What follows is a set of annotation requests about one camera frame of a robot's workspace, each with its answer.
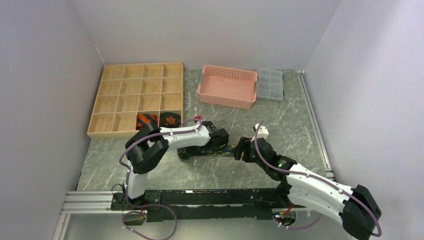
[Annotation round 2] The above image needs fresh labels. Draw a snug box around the dark rolled tie orange leaf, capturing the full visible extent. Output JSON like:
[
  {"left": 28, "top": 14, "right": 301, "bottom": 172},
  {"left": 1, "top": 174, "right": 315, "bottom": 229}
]
[{"left": 158, "top": 111, "right": 182, "bottom": 128}]

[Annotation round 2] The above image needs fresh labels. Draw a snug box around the aluminium frame rail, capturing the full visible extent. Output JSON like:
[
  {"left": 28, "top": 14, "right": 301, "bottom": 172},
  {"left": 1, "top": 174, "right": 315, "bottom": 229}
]
[{"left": 53, "top": 191, "right": 123, "bottom": 240}]

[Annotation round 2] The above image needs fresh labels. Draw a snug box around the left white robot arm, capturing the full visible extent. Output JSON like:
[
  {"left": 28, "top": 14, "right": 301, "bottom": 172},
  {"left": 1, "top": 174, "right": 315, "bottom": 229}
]
[{"left": 119, "top": 118, "right": 229, "bottom": 210}]

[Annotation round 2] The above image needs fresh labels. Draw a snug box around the orange navy striped tie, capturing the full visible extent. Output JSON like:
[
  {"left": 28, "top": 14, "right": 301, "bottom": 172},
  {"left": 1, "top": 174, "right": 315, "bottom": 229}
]
[{"left": 135, "top": 113, "right": 158, "bottom": 130}]

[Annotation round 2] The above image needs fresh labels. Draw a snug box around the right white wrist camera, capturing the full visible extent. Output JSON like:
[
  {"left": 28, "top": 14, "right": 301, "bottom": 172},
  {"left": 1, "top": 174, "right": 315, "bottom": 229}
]
[{"left": 253, "top": 123, "right": 269, "bottom": 140}]

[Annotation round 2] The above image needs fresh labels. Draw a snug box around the blue yellow floral tie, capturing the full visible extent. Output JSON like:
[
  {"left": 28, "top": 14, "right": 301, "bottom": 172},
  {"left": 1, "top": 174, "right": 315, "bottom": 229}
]
[{"left": 199, "top": 144, "right": 236, "bottom": 157}]

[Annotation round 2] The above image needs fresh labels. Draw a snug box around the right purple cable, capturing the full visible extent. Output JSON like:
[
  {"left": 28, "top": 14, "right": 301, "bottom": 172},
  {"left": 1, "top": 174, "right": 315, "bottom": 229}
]
[{"left": 253, "top": 120, "right": 382, "bottom": 238}]

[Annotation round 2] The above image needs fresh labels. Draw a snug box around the wooden compartment tray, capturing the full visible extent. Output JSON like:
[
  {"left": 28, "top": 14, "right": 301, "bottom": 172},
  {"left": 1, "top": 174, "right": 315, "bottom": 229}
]
[{"left": 87, "top": 62, "right": 184, "bottom": 139}]

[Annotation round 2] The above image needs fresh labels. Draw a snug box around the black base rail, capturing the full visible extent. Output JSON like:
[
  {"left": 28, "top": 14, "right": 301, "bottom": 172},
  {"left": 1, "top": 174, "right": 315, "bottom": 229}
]
[{"left": 110, "top": 188, "right": 292, "bottom": 223}]

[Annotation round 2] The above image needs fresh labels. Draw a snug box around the pink plastic basket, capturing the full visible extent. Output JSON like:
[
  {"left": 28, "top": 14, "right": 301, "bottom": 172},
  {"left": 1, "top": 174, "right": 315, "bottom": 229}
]
[{"left": 196, "top": 65, "right": 258, "bottom": 110}]

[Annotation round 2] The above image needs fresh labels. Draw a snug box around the clear plastic organizer box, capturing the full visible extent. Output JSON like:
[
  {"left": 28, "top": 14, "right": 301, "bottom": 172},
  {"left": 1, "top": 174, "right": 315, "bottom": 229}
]
[{"left": 255, "top": 69, "right": 284, "bottom": 101}]

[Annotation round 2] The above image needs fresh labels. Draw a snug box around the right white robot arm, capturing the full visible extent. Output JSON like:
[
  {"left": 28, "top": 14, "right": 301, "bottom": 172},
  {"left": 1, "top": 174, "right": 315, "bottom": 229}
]
[{"left": 232, "top": 137, "right": 382, "bottom": 240}]

